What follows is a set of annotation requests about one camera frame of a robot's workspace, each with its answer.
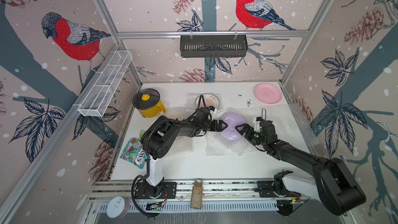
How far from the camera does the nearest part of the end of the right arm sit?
697 millimetres

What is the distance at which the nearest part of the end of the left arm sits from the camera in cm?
78

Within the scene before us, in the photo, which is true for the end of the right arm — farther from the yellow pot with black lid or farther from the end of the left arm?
the yellow pot with black lid

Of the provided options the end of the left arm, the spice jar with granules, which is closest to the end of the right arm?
the end of the left arm

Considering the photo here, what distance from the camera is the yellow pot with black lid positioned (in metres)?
0.95

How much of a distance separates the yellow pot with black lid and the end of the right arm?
508 mm

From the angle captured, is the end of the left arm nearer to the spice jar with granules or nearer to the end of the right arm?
the end of the right arm

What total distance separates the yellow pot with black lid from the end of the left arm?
301 millimetres
